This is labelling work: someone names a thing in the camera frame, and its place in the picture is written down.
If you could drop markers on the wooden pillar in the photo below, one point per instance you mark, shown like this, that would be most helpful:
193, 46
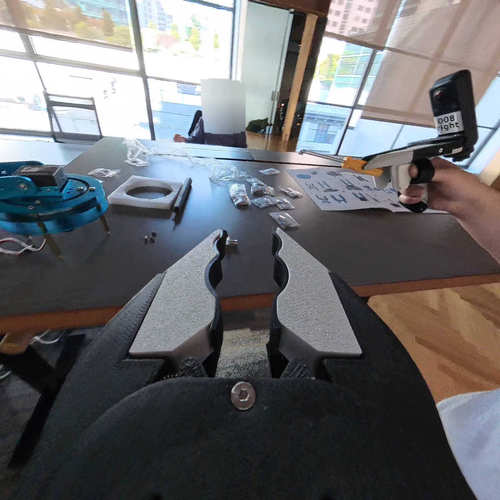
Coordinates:
299, 78

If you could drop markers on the window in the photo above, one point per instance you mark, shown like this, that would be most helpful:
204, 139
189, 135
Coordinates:
78, 86

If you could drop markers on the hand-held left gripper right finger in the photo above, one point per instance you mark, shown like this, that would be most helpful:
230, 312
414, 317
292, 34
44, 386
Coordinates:
312, 312

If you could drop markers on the crumpled clear plastic wrap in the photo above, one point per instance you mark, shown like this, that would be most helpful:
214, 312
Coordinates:
226, 172
134, 146

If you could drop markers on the person's right hand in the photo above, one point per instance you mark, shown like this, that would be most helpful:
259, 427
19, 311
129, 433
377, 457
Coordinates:
449, 187

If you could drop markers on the beige roller blind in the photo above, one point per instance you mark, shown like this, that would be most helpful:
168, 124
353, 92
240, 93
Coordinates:
410, 47

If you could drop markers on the black mesh chair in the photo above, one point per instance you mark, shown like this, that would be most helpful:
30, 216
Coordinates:
76, 136

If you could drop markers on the green jacket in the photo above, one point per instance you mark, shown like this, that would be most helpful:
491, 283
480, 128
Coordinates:
257, 125

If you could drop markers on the white foam block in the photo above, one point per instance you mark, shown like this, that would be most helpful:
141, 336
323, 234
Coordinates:
117, 195

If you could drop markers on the black office chair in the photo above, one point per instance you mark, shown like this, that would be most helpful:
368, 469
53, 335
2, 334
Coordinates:
195, 121

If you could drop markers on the small clear parts bag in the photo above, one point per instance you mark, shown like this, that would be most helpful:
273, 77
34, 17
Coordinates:
136, 162
103, 172

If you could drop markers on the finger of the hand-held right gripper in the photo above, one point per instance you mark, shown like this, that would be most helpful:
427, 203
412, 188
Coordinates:
386, 158

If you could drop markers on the printed instruction sheet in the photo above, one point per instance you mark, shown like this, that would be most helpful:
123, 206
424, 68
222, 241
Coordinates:
351, 195

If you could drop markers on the blue toy robot arm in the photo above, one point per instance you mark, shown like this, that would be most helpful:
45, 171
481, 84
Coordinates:
58, 199

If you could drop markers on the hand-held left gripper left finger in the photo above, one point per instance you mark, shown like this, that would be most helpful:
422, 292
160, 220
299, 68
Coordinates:
175, 312

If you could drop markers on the cluster of clear parts bags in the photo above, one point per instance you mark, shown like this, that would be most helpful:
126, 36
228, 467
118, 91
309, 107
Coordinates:
238, 197

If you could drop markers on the person's right forearm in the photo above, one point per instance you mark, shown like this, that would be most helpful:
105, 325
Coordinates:
484, 222

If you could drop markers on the silver bolt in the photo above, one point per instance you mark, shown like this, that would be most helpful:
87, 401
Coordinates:
232, 242

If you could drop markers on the dark grey desk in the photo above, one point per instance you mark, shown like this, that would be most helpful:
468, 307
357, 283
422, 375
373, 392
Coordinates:
351, 250

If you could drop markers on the person's white shirt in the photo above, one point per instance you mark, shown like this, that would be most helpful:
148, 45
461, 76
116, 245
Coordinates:
476, 437

